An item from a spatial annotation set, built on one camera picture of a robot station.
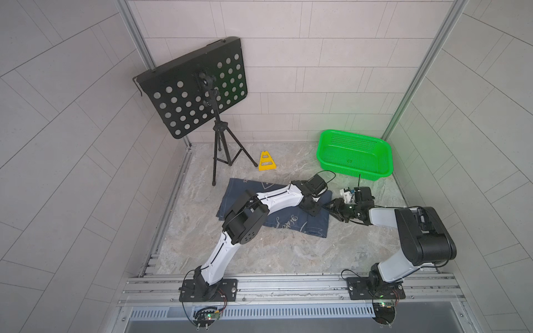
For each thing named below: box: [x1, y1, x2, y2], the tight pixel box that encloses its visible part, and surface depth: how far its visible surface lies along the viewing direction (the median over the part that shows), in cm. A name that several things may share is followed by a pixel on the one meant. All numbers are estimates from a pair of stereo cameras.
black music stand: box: [132, 36, 259, 186], surface depth 77 cm
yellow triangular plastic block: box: [258, 151, 277, 171], surface depth 110 cm
